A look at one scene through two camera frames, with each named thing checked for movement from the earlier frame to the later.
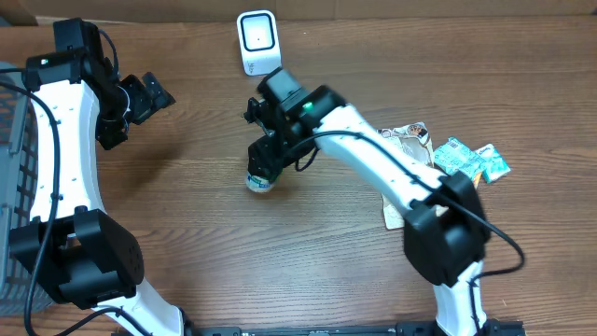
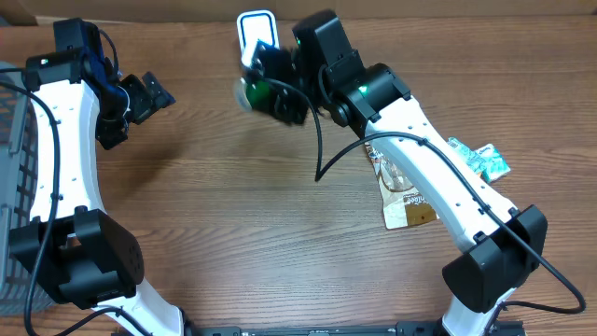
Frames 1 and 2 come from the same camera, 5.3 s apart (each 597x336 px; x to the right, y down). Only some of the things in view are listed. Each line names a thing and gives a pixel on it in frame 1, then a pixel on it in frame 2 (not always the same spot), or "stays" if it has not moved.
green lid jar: [259, 184] -> [251, 96]
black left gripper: [146, 101] stays
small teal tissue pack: [491, 163] stays
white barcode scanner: [259, 40] stays
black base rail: [409, 328] stays
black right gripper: [268, 155] -> [287, 111]
